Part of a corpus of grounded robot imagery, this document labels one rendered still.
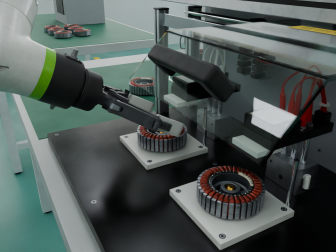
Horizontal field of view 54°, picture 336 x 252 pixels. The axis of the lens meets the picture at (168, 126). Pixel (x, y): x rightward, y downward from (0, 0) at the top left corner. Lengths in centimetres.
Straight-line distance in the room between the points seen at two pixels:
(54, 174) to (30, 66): 27
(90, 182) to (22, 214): 128
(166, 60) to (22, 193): 180
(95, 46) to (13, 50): 150
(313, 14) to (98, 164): 48
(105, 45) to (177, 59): 175
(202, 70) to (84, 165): 47
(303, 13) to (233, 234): 34
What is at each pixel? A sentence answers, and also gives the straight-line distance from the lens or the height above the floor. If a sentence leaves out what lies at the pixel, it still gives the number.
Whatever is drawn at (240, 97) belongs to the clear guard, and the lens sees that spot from 29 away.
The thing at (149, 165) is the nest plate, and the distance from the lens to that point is 67.
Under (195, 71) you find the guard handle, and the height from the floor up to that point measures 106.
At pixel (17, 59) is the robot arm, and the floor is 101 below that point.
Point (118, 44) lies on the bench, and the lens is 208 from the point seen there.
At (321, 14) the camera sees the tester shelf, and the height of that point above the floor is 108.
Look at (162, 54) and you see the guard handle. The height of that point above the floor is 106.
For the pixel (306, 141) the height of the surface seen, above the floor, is 87.
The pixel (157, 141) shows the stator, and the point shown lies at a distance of 69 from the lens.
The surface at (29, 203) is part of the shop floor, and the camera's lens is 198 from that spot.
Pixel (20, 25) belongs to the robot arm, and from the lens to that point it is 60.
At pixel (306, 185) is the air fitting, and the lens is 63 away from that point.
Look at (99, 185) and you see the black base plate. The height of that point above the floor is 77.
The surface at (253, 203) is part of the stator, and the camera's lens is 53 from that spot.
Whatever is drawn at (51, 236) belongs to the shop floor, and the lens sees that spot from 173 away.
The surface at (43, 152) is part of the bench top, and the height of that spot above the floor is 75.
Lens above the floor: 113
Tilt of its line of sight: 25 degrees down
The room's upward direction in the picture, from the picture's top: straight up
